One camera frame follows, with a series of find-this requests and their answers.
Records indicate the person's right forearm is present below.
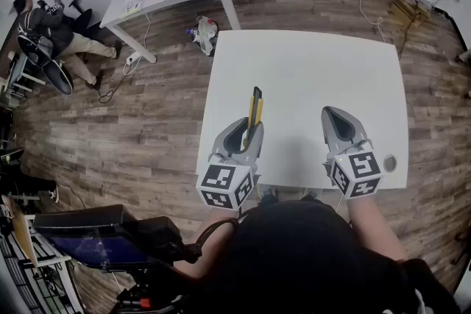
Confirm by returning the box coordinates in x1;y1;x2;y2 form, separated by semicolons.
347;193;408;263

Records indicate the person's left forearm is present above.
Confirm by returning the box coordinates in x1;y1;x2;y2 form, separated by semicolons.
171;209;240;281

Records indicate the white cable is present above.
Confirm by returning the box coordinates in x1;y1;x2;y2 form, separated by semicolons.
352;0;386;43

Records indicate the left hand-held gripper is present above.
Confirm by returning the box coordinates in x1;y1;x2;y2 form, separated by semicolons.
196;116;266;212

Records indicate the black wrist strap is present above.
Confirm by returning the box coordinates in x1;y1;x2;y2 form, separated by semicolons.
194;217;239;254

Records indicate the black office chair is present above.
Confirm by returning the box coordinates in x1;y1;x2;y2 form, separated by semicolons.
16;33;74;97

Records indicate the yellow black utility knife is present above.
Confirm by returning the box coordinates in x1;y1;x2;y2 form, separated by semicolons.
245;86;265;149

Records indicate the black floor cable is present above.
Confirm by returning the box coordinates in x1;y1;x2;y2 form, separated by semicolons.
97;64;130;104

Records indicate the white plastic bag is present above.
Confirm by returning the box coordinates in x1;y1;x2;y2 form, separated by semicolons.
185;15;219;57

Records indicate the person's black top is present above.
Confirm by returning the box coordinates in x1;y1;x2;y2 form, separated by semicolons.
183;194;463;314

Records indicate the black monitor screen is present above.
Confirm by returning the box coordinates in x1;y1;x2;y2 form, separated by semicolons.
32;204;183;271

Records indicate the wooden crate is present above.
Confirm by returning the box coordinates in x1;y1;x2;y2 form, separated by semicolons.
389;0;432;28

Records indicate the white wire rack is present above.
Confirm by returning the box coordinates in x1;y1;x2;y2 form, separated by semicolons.
0;222;86;314

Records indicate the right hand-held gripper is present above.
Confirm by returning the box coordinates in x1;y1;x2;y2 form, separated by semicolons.
321;106;383;200

